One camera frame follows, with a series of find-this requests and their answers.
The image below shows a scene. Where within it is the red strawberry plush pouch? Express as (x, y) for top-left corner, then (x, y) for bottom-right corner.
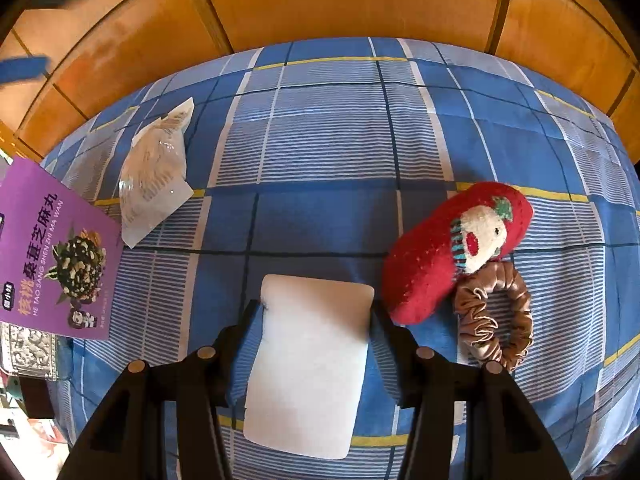
(382, 181), (535, 325)

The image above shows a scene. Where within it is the wooden wardrobe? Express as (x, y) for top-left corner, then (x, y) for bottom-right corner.
(0, 0), (640, 166)

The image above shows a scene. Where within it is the silver patterned tissue box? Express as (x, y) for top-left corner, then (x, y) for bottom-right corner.
(0, 322), (73, 377)

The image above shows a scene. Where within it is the blue plaid bedsheet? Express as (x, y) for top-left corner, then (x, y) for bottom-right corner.
(40, 36), (640, 480)

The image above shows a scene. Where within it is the brown satin scrunchie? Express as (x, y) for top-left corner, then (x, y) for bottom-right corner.
(454, 261), (535, 373)

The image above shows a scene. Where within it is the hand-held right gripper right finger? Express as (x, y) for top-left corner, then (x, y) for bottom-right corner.
(367, 300), (571, 480)

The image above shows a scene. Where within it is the clear plastic packet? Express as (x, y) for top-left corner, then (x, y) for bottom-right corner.
(119, 97), (196, 249)

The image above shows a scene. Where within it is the white pad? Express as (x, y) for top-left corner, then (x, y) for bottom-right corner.
(243, 274), (376, 461)

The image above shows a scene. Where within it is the purple printed box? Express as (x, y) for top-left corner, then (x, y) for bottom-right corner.
(0, 155), (124, 342)

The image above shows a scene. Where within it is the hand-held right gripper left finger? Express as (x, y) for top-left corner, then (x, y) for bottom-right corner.
(57, 300), (266, 480)

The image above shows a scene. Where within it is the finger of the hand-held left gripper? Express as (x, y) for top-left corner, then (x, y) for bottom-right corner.
(0, 56), (50, 84)

